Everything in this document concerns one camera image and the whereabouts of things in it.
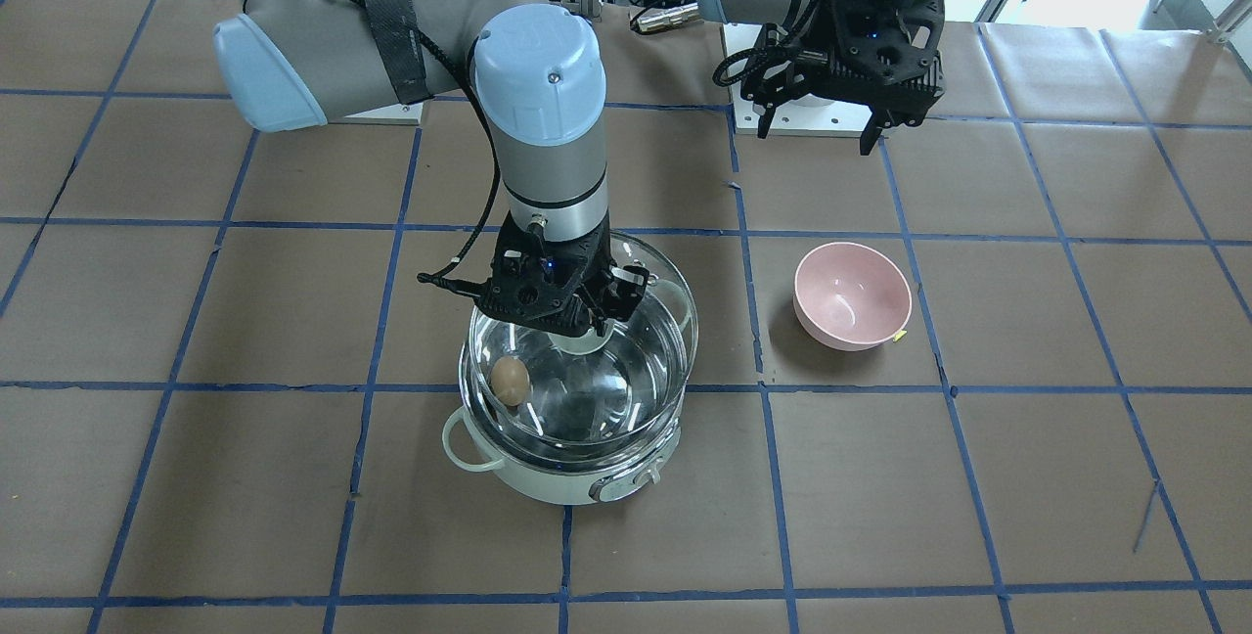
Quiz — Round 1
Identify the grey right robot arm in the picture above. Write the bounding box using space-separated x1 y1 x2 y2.
213 0 649 337

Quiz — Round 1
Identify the brown egg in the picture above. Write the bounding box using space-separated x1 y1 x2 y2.
488 356 532 408

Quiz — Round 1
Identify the glass pot lid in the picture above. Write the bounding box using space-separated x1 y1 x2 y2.
458 232 699 462

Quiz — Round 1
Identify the silver cylinder on table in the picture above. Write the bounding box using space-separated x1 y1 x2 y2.
629 4 704 35

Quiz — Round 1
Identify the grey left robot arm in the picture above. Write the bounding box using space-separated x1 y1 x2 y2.
697 0 945 157

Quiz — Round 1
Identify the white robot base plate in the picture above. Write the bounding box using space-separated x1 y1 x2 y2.
331 103 424 127

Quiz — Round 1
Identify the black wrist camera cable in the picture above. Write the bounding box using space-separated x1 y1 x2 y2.
712 0 843 89

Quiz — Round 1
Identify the pink bowl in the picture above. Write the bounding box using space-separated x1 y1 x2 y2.
791 242 914 352

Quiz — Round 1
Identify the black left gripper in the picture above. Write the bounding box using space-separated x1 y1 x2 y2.
737 0 945 157

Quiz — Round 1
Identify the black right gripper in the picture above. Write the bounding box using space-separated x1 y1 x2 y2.
475 216 651 340

